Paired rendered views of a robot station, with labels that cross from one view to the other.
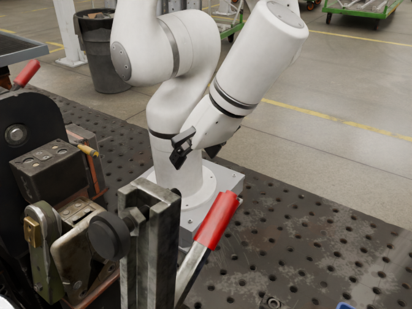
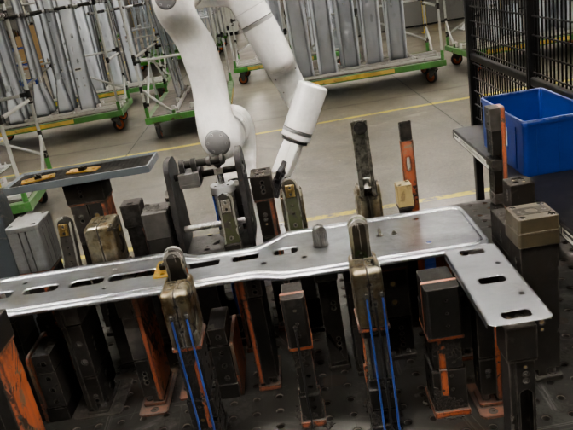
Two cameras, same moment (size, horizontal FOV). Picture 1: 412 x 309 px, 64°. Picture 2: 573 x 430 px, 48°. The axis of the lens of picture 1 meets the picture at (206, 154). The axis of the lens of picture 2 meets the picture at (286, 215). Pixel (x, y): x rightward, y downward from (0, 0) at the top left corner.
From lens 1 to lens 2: 1.36 m
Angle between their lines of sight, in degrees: 33
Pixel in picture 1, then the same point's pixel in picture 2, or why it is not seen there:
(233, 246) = not seen: hidden behind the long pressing
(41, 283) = (297, 221)
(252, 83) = (312, 119)
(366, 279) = not seen: hidden behind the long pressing
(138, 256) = (357, 147)
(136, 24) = (226, 115)
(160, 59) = (241, 133)
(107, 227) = (361, 123)
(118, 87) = not seen: outside the picture
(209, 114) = (292, 148)
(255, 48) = (309, 101)
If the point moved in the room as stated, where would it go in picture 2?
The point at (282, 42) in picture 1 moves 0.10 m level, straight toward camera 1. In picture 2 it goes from (321, 95) to (339, 98)
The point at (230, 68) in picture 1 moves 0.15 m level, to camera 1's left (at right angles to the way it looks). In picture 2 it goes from (298, 117) to (253, 131)
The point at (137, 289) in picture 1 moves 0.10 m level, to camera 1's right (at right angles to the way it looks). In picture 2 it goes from (359, 161) to (390, 148)
